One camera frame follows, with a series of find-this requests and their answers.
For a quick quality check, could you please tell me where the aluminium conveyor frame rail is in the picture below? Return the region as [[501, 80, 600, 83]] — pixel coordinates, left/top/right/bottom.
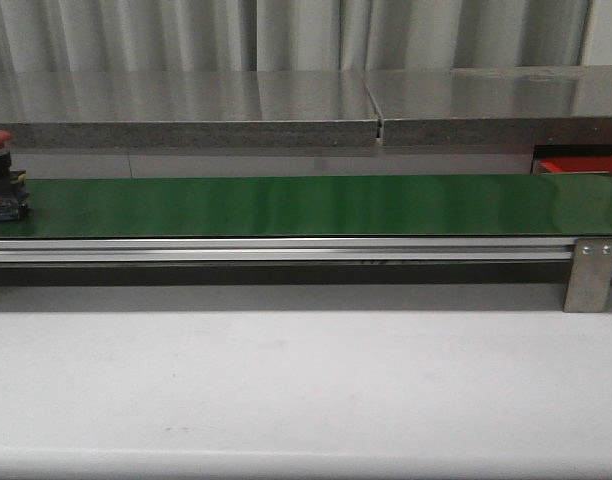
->
[[0, 237, 576, 264]]

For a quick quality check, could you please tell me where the red plastic tray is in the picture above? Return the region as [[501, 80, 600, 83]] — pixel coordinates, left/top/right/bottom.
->
[[534, 156, 612, 175]]

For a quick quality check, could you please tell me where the white pleated curtain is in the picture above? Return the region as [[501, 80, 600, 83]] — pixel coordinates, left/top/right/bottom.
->
[[0, 1, 592, 73]]

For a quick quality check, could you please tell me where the steel conveyor support bracket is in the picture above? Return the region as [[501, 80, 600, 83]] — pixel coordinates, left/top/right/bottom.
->
[[563, 237, 612, 313]]

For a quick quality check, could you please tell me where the green conveyor belt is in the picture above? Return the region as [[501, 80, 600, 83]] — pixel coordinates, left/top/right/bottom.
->
[[0, 174, 612, 239]]

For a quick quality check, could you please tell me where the grey stone counter slab right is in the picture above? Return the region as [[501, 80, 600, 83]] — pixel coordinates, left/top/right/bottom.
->
[[365, 66, 612, 147]]

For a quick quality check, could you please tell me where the grey stone counter slab left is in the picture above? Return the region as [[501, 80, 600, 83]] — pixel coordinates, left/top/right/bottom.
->
[[0, 71, 379, 149]]

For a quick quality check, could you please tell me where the grey stone counter slab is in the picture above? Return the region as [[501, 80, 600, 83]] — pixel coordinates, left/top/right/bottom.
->
[[365, 66, 612, 147], [0, 71, 379, 149]]

